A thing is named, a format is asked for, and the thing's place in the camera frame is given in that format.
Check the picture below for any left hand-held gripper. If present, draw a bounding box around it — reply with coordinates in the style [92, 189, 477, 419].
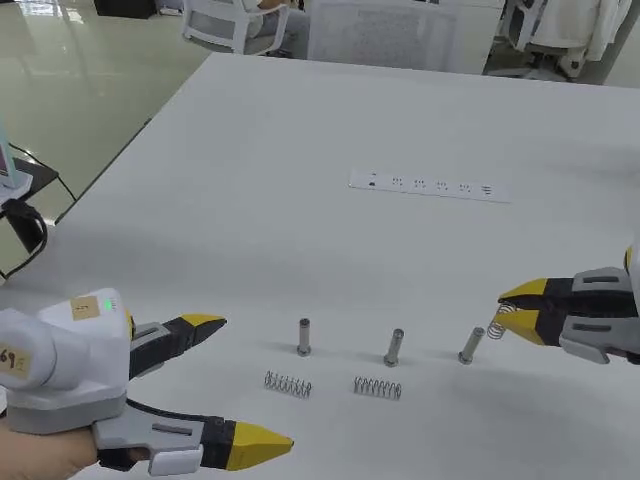
[0, 287, 228, 436]

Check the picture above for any metal pin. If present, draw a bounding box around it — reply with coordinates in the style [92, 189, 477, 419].
[296, 317, 314, 358]
[457, 326, 486, 366]
[383, 327, 406, 368]

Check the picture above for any white power strip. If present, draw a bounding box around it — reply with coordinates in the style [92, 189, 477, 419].
[347, 168, 513, 204]

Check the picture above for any person's left hand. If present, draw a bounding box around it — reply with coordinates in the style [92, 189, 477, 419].
[0, 418, 151, 480]

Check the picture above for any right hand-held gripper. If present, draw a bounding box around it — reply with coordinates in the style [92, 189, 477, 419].
[494, 246, 640, 366]

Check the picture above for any small metal coil spring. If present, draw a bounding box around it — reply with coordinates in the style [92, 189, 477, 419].
[352, 375, 403, 403]
[262, 370, 313, 400]
[485, 301, 517, 342]

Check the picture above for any white device with screen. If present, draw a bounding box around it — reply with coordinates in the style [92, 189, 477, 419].
[0, 113, 34, 202]

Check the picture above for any white mesh-back office chair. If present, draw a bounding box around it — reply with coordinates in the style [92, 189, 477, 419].
[306, 0, 459, 67]

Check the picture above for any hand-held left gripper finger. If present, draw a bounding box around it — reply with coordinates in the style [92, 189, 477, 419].
[91, 398, 295, 476]

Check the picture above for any white chair with draped clothing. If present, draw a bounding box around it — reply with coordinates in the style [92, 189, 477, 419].
[493, 0, 635, 84]

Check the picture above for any black strap cable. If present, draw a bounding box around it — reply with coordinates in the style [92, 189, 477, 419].
[0, 196, 50, 280]

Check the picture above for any black side stand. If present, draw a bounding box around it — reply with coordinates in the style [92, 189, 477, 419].
[0, 142, 61, 214]

